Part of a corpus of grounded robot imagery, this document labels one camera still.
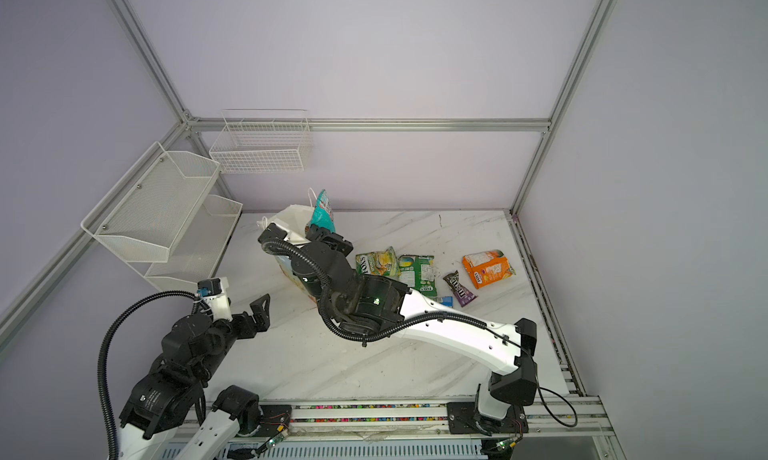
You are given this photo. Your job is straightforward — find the teal snack packet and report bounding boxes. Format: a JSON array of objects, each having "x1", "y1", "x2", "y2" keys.
[{"x1": 306, "y1": 188, "x2": 336, "y2": 233}]

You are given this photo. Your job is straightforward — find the white green paper bag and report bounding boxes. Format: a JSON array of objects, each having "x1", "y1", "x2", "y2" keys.
[{"x1": 256, "y1": 187, "x2": 319, "y2": 305}]

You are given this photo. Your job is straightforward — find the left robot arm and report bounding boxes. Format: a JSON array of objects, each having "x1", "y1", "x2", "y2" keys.
[{"x1": 97, "y1": 291, "x2": 270, "y2": 459}]

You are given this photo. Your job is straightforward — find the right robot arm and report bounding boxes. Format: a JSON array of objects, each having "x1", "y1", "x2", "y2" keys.
[{"x1": 263, "y1": 226, "x2": 579, "y2": 434}]

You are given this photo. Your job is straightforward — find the yellow green snack packet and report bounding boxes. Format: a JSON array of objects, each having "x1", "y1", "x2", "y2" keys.
[{"x1": 355, "y1": 247, "x2": 400, "y2": 279}]

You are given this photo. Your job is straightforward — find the purple chocolate bar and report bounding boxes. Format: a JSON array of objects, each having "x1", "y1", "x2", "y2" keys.
[{"x1": 443, "y1": 271, "x2": 477, "y2": 307}]

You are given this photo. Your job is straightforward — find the orange snack box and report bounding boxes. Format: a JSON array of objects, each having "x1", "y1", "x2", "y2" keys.
[{"x1": 461, "y1": 250, "x2": 516, "y2": 288}]

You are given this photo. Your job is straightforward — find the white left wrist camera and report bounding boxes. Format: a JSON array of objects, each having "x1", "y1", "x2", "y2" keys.
[{"x1": 195, "y1": 277, "x2": 233, "y2": 321}]

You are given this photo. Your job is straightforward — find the white wire wall basket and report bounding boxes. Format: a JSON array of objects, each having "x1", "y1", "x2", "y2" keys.
[{"x1": 209, "y1": 109, "x2": 313, "y2": 174}]

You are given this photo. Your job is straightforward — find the white mesh wall shelf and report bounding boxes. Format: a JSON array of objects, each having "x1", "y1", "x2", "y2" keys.
[{"x1": 81, "y1": 142, "x2": 242, "y2": 292}]

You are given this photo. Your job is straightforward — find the black corrugated cable hose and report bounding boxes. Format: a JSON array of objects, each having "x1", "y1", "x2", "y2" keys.
[{"x1": 97, "y1": 289, "x2": 199, "y2": 460}]

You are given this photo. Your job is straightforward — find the aluminium frame post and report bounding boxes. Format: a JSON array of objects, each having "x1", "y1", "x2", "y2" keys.
[{"x1": 106, "y1": 0, "x2": 191, "y2": 125}]

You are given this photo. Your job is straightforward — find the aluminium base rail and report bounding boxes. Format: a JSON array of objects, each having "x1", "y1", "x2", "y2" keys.
[{"x1": 215, "y1": 396, "x2": 626, "y2": 459}]

